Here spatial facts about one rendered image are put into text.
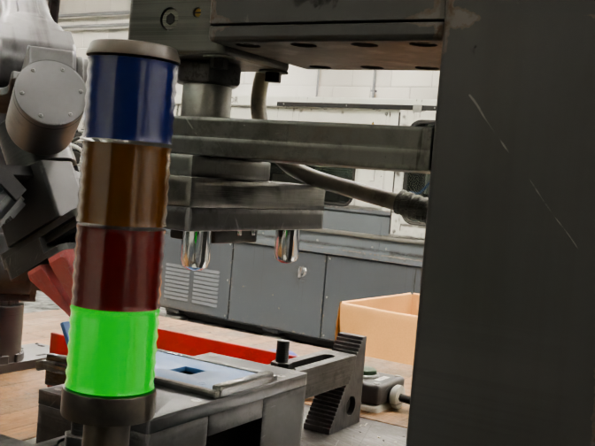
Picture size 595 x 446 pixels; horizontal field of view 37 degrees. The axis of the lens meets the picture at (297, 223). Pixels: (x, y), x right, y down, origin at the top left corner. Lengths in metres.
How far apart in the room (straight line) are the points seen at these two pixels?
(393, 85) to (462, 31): 7.46
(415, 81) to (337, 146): 7.31
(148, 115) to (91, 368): 0.11
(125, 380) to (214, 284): 6.08
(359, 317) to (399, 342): 0.17
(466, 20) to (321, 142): 0.12
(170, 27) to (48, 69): 0.13
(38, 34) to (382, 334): 2.31
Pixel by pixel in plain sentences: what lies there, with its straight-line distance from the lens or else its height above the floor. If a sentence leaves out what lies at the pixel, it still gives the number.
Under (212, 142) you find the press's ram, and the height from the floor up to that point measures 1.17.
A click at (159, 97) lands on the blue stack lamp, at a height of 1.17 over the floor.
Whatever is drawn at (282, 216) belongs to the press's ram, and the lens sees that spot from 0.68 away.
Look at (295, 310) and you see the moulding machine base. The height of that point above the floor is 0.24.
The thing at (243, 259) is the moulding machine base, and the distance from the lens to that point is 6.29.
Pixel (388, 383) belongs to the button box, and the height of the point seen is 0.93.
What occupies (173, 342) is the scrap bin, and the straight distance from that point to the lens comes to 1.03.
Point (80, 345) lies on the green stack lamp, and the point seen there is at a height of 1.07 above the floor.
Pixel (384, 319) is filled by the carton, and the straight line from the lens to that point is 3.02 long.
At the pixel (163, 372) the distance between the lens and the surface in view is 0.70.
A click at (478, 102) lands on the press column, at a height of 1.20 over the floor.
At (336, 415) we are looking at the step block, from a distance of 0.89.
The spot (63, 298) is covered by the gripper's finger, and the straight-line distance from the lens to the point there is 0.76.
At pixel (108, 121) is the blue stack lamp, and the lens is 0.37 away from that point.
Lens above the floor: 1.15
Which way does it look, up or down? 3 degrees down
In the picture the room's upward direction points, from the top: 5 degrees clockwise
